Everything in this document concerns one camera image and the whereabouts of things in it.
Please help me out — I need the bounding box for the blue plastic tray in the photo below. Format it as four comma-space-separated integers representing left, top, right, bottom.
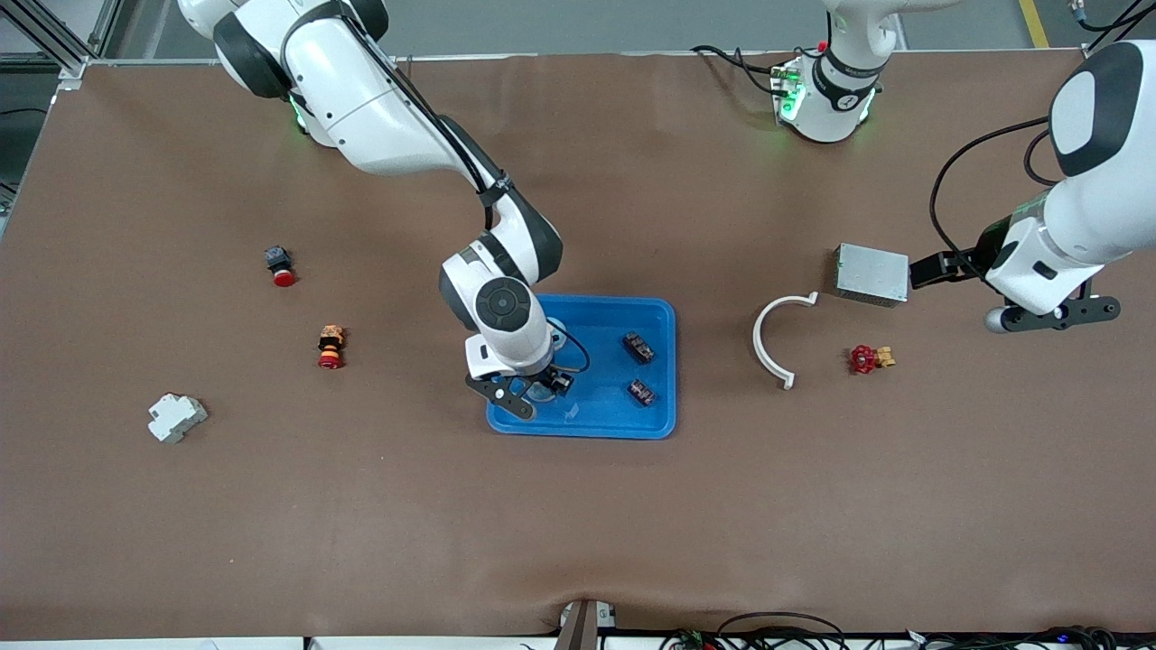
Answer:
486, 293, 678, 441

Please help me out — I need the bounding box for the white DIN rail block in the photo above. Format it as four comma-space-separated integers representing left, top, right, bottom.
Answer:
148, 393, 209, 444

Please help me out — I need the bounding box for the aluminium frame profile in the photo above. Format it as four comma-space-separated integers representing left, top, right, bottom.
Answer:
0, 0, 123, 93
1070, 0, 1156, 55

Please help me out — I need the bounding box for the white curved plastic bracket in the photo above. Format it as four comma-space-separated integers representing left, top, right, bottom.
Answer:
752, 291, 820, 391

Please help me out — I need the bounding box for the brown table cover mat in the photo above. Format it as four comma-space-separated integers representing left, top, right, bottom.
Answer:
0, 50, 1156, 642

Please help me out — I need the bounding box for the grey metal power supply box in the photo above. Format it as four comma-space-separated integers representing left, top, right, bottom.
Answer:
834, 242, 910, 309

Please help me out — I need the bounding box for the red valve handle brass fitting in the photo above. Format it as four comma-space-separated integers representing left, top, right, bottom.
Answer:
848, 344, 897, 376

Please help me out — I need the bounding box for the black cable bundle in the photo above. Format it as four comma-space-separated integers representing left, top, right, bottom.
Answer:
659, 612, 1121, 650

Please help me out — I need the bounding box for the black left base cable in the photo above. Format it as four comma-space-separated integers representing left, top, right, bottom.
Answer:
691, 43, 788, 97

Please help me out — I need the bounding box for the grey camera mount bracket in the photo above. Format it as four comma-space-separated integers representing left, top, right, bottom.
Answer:
555, 599, 617, 650

